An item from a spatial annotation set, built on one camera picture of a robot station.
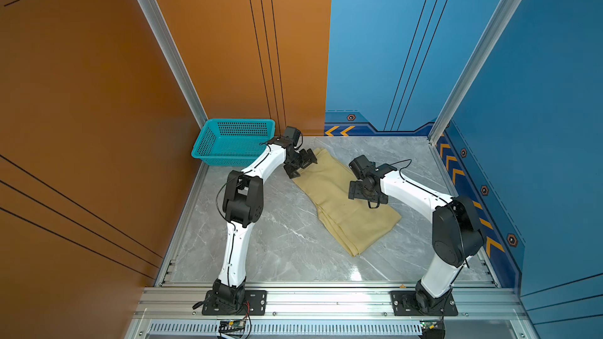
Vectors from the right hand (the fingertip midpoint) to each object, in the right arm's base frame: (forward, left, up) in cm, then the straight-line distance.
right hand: (362, 196), depth 92 cm
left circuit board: (-42, +45, -9) cm, 62 cm away
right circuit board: (-42, -17, -9) cm, 46 cm away
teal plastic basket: (+35, +60, -4) cm, 70 cm away
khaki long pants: (-9, +3, -6) cm, 12 cm away
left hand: (+15, +20, +2) cm, 25 cm away
